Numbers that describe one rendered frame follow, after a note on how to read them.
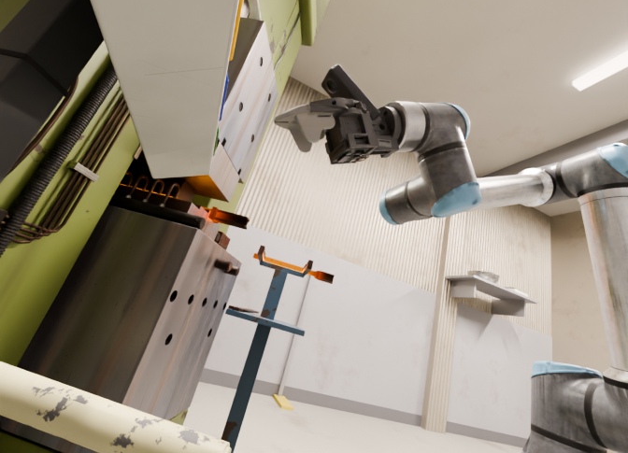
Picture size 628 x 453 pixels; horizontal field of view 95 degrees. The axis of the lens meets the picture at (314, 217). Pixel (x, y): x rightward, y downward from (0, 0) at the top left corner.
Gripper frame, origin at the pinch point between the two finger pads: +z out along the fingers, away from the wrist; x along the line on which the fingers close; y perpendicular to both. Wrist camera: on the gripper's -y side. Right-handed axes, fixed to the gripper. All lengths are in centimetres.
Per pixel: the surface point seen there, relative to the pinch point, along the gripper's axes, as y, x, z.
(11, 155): 9.1, -9.0, 27.9
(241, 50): -39, 32, -6
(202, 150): 6.3, -2.3, 12.6
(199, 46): 6.3, -19.7, 13.4
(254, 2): -76, 50, -20
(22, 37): 0.0, -11.4, 25.7
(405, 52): -176, 168, -231
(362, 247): 20, 281, -190
